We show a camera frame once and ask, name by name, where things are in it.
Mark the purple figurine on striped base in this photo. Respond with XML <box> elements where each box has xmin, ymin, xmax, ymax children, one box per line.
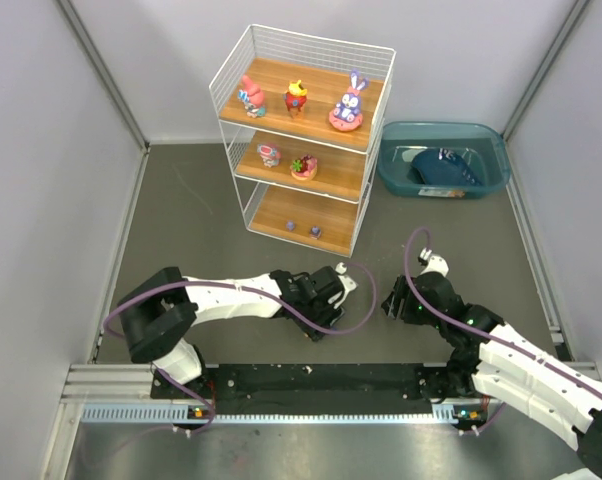
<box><xmin>310</xmin><ymin>226</ymin><xmax>322</xmax><ymax>239</ymax></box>

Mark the pink rabbit toy blue bow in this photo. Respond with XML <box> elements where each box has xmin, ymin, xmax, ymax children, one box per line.
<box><xmin>237</xmin><ymin>75</ymin><xmax>266</xmax><ymax>118</ymax></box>

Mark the yellow bear ice cream cone toy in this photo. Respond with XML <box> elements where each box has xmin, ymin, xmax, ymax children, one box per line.
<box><xmin>283</xmin><ymin>80</ymin><xmax>308</xmax><ymax>118</ymax></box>

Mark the dark blue pouch in bin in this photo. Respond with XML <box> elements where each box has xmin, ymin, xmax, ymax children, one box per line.
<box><xmin>411</xmin><ymin>148</ymin><xmax>483</xmax><ymax>187</ymax></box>

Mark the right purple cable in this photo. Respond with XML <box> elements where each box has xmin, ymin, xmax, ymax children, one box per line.
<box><xmin>403</xmin><ymin>227</ymin><xmax>602</xmax><ymax>436</ymax></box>

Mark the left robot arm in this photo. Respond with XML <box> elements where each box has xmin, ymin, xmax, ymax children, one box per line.
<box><xmin>119</xmin><ymin>264</ymin><xmax>357</xmax><ymax>385</ymax></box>

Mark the teal plastic bin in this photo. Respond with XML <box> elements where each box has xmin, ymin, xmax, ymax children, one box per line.
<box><xmin>377</xmin><ymin>121</ymin><xmax>511</xmax><ymax>199</ymax></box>

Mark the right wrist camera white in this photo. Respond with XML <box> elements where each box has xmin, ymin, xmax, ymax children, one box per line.
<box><xmin>418</xmin><ymin>247</ymin><xmax>449</xmax><ymax>277</ymax></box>

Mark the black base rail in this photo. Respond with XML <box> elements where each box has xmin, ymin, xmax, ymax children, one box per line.
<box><xmin>150</xmin><ymin>362</ymin><xmax>482</xmax><ymax>416</ymax></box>

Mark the pink toy with goggles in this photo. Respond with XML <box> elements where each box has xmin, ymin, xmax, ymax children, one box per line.
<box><xmin>257</xmin><ymin>143</ymin><xmax>281</xmax><ymax>168</ymax></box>

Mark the pink bear donut toy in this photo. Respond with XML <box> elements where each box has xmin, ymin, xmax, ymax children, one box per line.
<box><xmin>290</xmin><ymin>154</ymin><xmax>318</xmax><ymax>181</ymax></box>

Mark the white wire wooden shelf rack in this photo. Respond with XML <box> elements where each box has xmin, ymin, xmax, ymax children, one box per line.
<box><xmin>209</xmin><ymin>24</ymin><xmax>396</xmax><ymax>256</ymax></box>

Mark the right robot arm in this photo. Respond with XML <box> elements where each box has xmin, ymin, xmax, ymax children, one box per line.
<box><xmin>381</xmin><ymin>272</ymin><xmax>602</xmax><ymax>479</ymax></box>

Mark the purple bunny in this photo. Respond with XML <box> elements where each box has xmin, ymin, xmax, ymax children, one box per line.
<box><xmin>328</xmin><ymin>70</ymin><xmax>369</xmax><ymax>132</ymax></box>

